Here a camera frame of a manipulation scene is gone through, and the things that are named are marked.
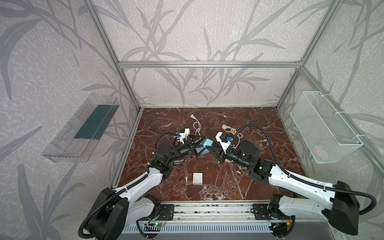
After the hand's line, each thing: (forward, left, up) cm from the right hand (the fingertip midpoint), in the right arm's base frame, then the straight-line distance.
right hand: (210, 137), depth 70 cm
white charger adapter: (-11, +7, -25) cm, 28 cm away
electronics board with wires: (-32, +25, -26) cm, 48 cm away
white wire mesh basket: (-4, -50, +5) cm, 50 cm away
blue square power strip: (-4, +3, -7) cm, 8 cm away
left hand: (-3, +2, +1) cm, 4 cm away
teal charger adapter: (-2, +1, -1) cm, 2 cm away
